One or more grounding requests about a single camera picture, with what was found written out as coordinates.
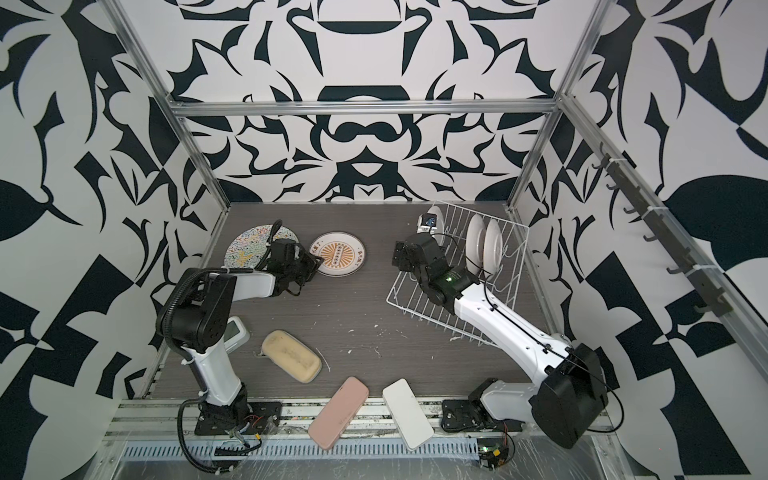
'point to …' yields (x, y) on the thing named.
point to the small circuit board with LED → (492, 452)
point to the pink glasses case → (339, 414)
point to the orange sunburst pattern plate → (343, 253)
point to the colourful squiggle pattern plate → (246, 248)
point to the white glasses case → (407, 414)
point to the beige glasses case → (291, 356)
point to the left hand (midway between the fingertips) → (325, 253)
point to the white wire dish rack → (407, 293)
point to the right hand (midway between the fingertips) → (411, 244)
